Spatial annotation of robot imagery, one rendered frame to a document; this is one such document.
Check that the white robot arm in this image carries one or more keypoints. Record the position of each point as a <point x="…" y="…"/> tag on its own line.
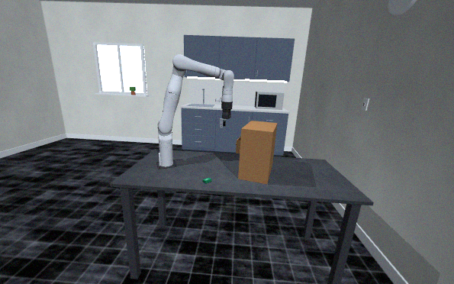
<point x="180" y="65"/>

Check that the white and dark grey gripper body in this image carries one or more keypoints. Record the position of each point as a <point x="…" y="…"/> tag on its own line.
<point x="226" y="105"/>

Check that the tan wooden chest of drawers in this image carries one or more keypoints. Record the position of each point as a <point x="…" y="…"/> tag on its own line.
<point x="257" y="146"/>

